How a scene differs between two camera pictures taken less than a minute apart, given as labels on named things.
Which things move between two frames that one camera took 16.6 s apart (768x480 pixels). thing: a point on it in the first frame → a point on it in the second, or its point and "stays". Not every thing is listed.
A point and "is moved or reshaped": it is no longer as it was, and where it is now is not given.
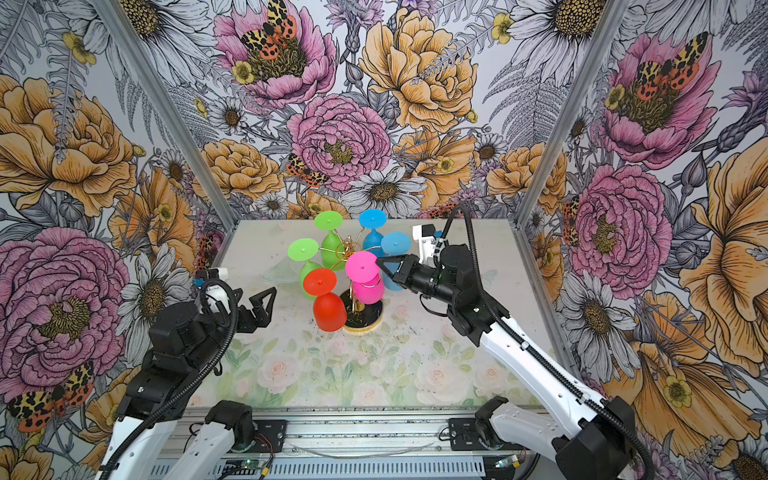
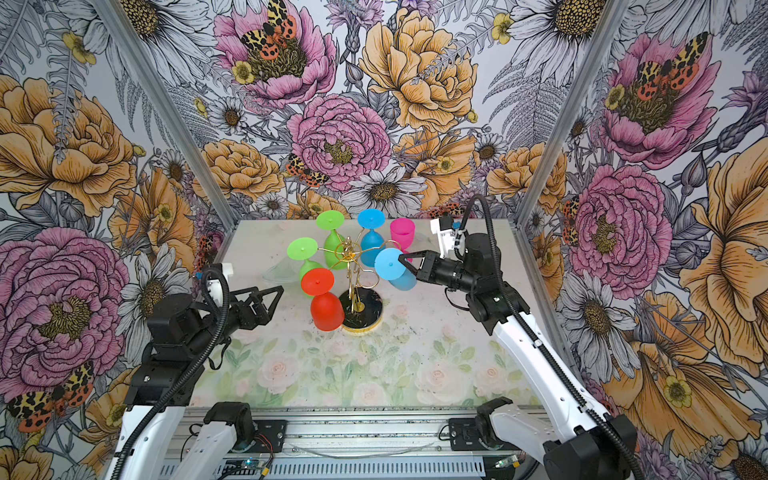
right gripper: [407, 267] → [430, 260]
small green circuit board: [251, 463] stays
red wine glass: [330, 312] stays
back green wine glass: [332, 250] stays
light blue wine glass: [394, 244] is moved or reshaped
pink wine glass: [363, 269] → [402, 232]
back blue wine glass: [373, 219] stays
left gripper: [263, 315] stays
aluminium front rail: [373, 443] stays
